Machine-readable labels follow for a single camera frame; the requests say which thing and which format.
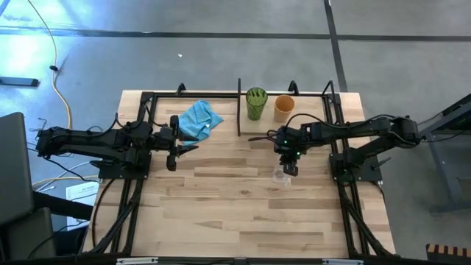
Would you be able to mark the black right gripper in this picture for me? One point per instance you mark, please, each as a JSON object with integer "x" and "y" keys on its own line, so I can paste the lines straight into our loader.
{"x": 289, "y": 141}

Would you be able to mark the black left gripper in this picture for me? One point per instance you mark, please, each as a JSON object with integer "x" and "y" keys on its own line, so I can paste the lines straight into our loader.
{"x": 167, "y": 138}

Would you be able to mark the small clear plastic cup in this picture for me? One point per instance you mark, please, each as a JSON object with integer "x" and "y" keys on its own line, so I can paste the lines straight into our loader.
{"x": 279, "y": 179}

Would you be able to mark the orange plastic cup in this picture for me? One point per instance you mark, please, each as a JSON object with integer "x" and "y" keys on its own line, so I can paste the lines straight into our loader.
{"x": 283, "y": 108}

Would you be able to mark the green translucent tall cup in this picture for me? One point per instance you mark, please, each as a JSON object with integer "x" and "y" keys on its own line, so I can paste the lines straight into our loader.
{"x": 256, "y": 106}

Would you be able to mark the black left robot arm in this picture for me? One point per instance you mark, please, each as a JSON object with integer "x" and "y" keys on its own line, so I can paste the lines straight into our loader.
{"x": 92, "y": 141}

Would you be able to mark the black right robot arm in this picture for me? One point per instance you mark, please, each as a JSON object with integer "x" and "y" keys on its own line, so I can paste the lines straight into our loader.
{"x": 353, "y": 129}

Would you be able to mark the blue microfibre cloth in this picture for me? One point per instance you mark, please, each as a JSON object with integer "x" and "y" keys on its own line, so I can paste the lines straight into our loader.
{"x": 198, "y": 117}

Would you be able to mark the white paper box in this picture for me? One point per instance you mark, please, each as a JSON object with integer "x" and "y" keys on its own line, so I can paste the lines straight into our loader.
{"x": 79, "y": 191}

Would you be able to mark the dark metal side desk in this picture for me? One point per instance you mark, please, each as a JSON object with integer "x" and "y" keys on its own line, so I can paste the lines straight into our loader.
{"x": 447, "y": 176}

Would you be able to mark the dark grey chair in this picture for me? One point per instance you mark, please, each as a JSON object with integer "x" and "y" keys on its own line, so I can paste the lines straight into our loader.
{"x": 14, "y": 165}

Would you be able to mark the orange black striped object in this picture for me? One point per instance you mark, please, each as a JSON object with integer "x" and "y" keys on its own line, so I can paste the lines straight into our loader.
{"x": 447, "y": 251}

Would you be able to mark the black flat floor bar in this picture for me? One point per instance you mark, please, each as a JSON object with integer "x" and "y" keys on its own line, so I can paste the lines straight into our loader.
{"x": 18, "y": 81}

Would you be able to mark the black aluminium table frame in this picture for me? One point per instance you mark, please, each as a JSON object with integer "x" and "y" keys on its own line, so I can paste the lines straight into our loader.
{"x": 206, "y": 95}

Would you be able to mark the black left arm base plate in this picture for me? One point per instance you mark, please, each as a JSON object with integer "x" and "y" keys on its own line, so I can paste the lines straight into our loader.
{"x": 121, "y": 173}

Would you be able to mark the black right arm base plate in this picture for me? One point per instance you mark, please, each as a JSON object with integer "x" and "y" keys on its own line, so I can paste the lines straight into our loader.
{"x": 368, "y": 173}

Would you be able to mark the silver metal bracket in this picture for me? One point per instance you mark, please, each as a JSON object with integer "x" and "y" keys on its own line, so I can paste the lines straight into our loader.
{"x": 342, "y": 262}
{"x": 137, "y": 261}

